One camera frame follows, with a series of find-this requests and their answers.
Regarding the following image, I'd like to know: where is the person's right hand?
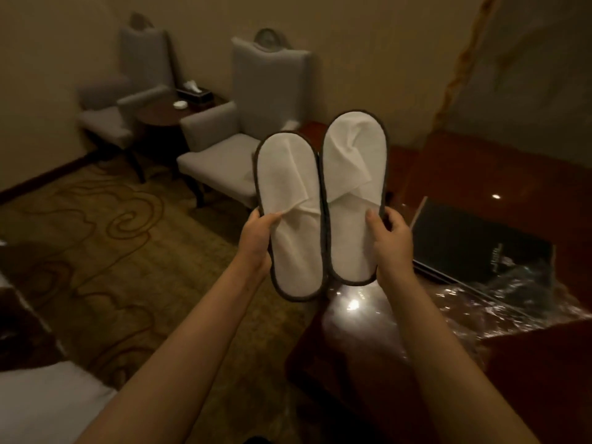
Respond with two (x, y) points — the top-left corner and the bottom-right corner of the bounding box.
(365, 207), (415, 285)

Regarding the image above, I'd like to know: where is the person's left forearm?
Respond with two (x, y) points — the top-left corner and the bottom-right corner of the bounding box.
(76, 258), (269, 444)

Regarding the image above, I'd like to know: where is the dark tissue box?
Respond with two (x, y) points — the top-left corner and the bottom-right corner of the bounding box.
(175, 80), (215, 107)

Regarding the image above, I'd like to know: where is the person's left hand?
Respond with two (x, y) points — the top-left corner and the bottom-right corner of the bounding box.
(236, 207), (284, 281)

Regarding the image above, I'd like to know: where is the grey upholstered armchair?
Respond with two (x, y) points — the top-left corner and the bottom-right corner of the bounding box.
(76, 12), (178, 184)
(177, 27), (315, 210)

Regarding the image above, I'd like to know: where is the black leather folder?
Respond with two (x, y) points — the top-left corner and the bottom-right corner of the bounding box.
(409, 196), (556, 303)

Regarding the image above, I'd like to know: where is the round dark wooden side table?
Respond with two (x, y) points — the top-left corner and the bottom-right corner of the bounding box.
(135, 93), (228, 174)

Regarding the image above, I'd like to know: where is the person's right forearm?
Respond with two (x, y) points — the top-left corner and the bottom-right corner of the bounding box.
(379, 268), (540, 444)

